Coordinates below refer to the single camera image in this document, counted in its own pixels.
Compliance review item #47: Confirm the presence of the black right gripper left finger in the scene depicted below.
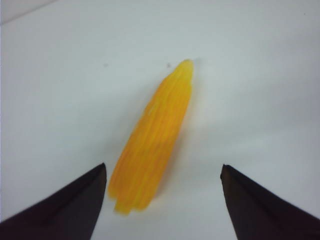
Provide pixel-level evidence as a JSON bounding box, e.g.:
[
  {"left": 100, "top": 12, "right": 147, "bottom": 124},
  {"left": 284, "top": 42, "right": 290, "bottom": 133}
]
[{"left": 0, "top": 163, "right": 107, "bottom": 240}]

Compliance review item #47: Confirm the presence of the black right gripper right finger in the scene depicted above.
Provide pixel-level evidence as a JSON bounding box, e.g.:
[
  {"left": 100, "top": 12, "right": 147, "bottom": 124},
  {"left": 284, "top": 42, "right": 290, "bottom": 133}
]
[{"left": 220, "top": 164, "right": 320, "bottom": 240}]

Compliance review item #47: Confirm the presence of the yellow toy corn cob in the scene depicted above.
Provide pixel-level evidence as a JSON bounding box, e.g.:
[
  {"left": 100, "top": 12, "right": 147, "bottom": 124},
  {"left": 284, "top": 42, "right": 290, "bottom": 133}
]
[{"left": 107, "top": 59, "right": 194, "bottom": 215}]

